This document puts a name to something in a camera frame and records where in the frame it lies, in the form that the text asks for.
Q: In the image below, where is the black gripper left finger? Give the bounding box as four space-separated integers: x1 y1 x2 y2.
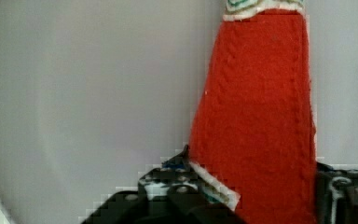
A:
81 147 246 224

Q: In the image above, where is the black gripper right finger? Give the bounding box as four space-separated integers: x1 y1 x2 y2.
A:
315 162 358 224

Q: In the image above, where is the red plush ketchup bottle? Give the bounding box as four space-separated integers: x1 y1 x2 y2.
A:
189 0 317 224

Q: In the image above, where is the grey round plate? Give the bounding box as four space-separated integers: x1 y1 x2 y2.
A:
0 0 358 224

